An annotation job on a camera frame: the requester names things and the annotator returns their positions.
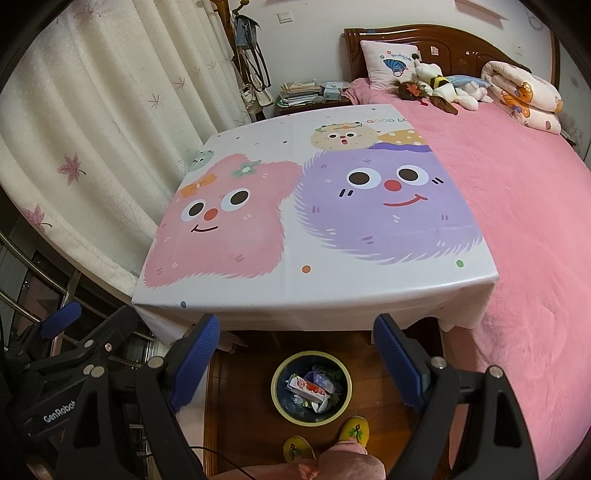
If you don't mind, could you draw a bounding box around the dark wooden nightstand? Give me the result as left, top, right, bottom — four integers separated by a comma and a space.
274, 99, 354, 117

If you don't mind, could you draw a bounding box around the white handbag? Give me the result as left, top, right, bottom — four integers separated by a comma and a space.
240, 83, 275, 109

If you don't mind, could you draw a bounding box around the folded cartoon quilt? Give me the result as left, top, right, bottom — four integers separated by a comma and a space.
480, 60, 564, 136

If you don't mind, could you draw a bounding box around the grey handbag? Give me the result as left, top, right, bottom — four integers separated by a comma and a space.
233, 14, 259, 49

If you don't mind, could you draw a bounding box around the blue plush toy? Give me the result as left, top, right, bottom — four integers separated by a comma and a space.
445, 74, 488, 89

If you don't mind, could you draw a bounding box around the thin black cable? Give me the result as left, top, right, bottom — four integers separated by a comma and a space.
189, 445, 245, 474

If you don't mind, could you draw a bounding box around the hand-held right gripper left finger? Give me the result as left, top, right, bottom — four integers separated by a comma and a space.
58, 314, 221, 480

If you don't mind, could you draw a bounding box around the metal railing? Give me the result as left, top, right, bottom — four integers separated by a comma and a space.
0, 231, 153, 342

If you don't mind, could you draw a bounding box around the pink printed pillow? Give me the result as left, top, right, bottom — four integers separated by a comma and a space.
359, 39, 421, 92

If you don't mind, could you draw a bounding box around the small pale blue box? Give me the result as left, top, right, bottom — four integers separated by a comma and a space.
321, 80, 352, 100

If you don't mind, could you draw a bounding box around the plain white plush toy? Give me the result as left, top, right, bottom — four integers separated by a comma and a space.
455, 80, 494, 112

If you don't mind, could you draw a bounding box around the wooden coat rack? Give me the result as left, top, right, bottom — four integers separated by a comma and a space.
210, 0, 259, 123

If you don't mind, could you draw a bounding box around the cartoon printed tablecloth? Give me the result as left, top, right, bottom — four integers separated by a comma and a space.
131, 104, 499, 344

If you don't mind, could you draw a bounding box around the stack of books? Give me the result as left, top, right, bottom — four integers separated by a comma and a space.
277, 80, 324, 107

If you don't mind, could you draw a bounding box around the pink bed blanket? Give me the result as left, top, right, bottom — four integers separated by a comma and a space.
342, 76, 591, 478

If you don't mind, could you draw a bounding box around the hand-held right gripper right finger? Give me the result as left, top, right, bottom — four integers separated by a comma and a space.
373, 314, 539, 480

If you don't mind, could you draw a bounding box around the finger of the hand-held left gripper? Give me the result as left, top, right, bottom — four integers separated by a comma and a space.
4, 301, 83, 359
27, 306, 139, 376

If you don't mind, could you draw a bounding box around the brown haired doll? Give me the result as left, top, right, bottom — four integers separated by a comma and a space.
390, 78, 458, 115

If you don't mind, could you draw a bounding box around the cream leaf print curtain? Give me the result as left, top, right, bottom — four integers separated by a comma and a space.
0, 0, 252, 296

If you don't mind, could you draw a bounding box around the blue bin with cream rim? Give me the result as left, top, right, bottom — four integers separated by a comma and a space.
271, 351, 352, 426

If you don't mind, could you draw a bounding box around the yellow embroidered slipper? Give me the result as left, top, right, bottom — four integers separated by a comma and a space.
283, 436, 317, 463
337, 415, 370, 448

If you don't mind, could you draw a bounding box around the dark wooden headboard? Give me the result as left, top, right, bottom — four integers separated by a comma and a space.
344, 25, 561, 88

